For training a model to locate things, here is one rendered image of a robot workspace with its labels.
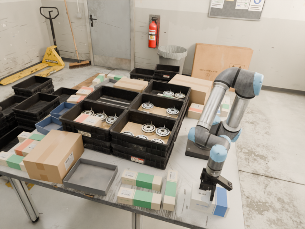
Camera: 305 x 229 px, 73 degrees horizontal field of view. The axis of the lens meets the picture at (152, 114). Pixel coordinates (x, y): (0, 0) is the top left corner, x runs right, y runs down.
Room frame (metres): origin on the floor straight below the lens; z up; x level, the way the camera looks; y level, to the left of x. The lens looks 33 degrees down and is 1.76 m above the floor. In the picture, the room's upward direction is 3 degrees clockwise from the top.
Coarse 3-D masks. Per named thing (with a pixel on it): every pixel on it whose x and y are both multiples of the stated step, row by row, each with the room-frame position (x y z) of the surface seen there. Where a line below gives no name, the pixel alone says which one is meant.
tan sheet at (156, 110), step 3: (141, 105) 1.57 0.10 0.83; (141, 108) 1.52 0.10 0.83; (153, 108) 1.53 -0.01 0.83; (156, 108) 1.54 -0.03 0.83; (159, 108) 1.54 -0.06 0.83; (162, 108) 1.54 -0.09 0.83; (150, 111) 1.48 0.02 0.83; (153, 111) 1.48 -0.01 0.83; (156, 111) 1.48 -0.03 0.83; (159, 111) 1.49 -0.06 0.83; (162, 111) 1.49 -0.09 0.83; (165, 111) 1.49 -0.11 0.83; (159, 114) 1.44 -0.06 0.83; (162, 114) 1.44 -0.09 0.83; (165, 114) 1.44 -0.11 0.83; (174, 117) 1.41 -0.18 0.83
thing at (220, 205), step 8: (192, 184) 0.79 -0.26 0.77; (192, 192) 0.72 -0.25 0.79; (200, 192) 0.73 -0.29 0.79; (216, 192) 0.73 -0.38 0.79; (224, 192) 0.74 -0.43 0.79; (192, 200) 0.68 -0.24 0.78; (200, 200) 0.68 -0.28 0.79; (216, 200) 0.68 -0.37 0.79; (224, 200) 0.68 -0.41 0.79; (192, 208) 0.68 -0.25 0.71; (200, 208) 0.67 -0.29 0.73; (216, 208) 0.66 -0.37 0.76; (224, 208) 0.65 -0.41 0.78; (224, 216) 0.64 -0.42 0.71
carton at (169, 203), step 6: (168, 174) 0.87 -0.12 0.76; (174, 174) 0.87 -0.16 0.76; (168, 180) 0.82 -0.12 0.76; (174, 180) 0.82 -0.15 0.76; (168, 186) 0.78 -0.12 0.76; (174, 186) 0.78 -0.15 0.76; (168, 192) 0.74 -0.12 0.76; (174, 192) 0.74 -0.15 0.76; (168, 198) 0.70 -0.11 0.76; (174, 198) 0.70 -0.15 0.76; (168, 204) 0.67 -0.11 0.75; (174, 204) 0.66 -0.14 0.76
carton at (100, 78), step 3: (99, 75) 2.35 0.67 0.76; (102, 75) 2.36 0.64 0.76; (96, 78) 2.27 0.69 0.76; (99, 78) 2.27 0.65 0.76; (102, 78) 2.32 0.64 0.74; (93, 81) 2.18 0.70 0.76; (96, 81) 2.18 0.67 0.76; (99, 81) 2.24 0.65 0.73; (102, 81) 2.31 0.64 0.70; (93, 84) 2.18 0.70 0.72; (96, 84) 2.17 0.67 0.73
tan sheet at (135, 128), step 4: (128, 124) 1.27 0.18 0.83; (132, 124) 1.27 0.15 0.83; (136, 124) 1.28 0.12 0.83; (140, 124) 1.28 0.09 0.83; (124, 128) 1.22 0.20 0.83; (128, 128) 1.23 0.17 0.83; (132, 128) 1.23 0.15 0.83; (136, 128) 1.23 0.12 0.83; (140, 128) 1.23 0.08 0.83; (156, 128) 1.24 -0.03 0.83; (120, 132) 1.17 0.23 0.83; (132, 132) 1.18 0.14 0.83; (136, 132) 1.18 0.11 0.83; (140, 132) 1.18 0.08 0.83; (148, 136) 1.14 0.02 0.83; (152, 136) 1.14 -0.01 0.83; (164, 140) 1.11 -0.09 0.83
